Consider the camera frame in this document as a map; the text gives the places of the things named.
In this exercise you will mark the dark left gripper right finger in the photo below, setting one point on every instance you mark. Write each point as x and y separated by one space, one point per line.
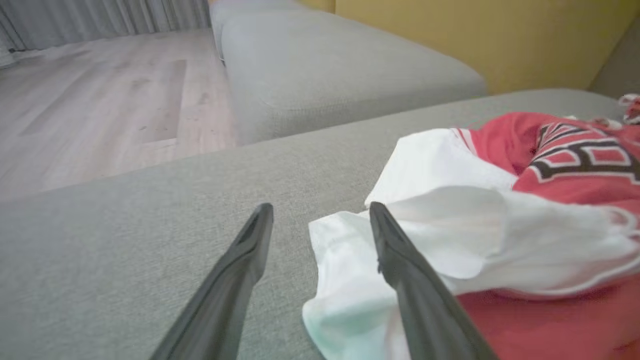
420 295

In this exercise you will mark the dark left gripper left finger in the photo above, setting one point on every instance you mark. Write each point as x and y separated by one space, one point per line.
225 295

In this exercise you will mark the red jersey with black print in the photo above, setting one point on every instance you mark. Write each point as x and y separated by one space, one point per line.
500 235

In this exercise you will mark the red shorts with white stripe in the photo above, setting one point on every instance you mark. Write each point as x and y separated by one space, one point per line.
632 107

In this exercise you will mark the large grey fabric sofa seat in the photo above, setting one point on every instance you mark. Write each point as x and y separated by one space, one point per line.
150 225

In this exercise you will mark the small grey fabric sofa cushion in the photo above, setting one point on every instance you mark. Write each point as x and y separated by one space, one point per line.
325 75

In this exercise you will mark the grey pleated curtain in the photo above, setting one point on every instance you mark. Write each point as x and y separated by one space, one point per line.
100 20

